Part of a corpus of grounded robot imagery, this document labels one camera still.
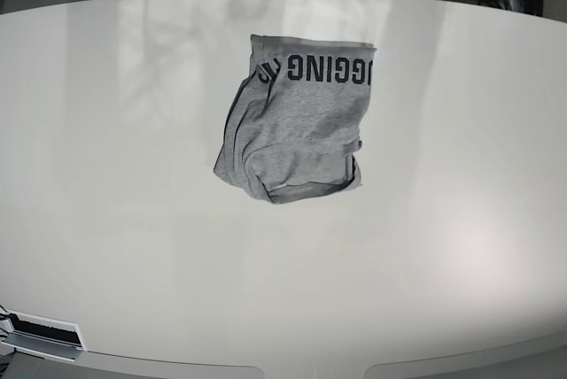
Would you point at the grey t-shirt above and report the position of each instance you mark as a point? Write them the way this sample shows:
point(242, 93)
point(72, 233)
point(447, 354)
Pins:
point(293, 128)

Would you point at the white cable tray box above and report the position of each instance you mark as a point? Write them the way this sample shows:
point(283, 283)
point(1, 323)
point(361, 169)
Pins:
point(41, 336)

